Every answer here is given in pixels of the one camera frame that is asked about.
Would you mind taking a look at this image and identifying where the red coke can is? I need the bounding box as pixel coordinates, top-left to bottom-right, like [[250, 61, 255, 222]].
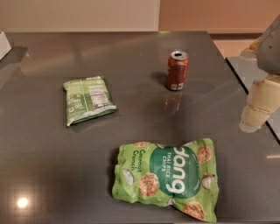
[[165, 50, 189, 91]]

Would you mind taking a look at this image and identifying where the white object at left edge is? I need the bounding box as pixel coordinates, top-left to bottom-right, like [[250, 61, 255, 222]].
[[0, 31, 11, 60]]

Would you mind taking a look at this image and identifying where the small green snack bag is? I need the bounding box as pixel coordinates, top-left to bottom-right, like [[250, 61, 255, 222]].
[[63, 76, 116, 127]]

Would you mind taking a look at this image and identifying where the green dang rice chips bag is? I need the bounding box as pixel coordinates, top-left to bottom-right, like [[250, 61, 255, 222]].
[[112, 138, 219, 222]]

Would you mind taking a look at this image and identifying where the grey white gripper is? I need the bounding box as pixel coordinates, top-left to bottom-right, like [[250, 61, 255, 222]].
[[239, 14, 280, 133]]

